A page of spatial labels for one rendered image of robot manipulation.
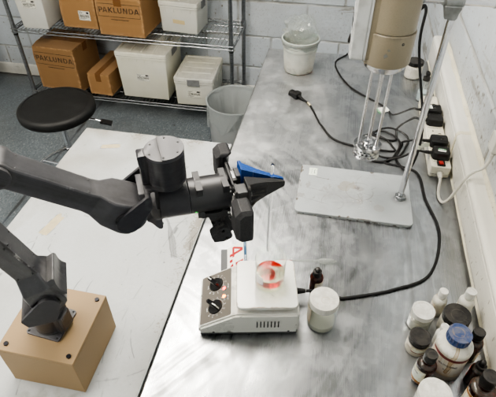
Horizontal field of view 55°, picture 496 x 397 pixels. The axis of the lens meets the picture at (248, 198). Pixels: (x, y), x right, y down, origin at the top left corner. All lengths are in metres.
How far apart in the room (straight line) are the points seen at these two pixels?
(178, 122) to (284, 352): 2.46
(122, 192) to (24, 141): 2.66
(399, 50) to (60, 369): 0.88
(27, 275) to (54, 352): 0.17
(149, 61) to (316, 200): 2.07
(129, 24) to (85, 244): 2.04
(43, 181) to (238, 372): 0.51
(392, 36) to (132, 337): 0.79
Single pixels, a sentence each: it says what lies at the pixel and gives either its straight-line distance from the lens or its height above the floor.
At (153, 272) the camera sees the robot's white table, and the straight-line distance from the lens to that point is 1.11.
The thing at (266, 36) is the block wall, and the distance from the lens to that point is 3.31.
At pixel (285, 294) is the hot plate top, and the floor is 0.99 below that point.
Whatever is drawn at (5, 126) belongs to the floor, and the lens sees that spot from 3.57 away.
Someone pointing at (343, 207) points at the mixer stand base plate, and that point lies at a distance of 1.25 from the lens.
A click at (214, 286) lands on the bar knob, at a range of 1.01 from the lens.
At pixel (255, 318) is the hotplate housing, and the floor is 0.96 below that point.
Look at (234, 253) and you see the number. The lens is 1.11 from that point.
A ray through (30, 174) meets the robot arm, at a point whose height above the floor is 1.36.
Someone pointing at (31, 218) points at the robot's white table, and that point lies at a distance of 1.33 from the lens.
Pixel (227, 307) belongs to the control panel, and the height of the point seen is 0.96.
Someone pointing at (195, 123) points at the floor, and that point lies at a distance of 3.23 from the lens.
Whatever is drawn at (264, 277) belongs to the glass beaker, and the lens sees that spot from 0.91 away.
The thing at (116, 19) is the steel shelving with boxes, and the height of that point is 0.66.
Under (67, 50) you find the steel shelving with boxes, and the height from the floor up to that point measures 0.43.
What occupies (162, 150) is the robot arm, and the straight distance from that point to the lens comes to 0.67.
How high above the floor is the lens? 1.75
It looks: 42 degrees down
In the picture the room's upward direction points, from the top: straight up
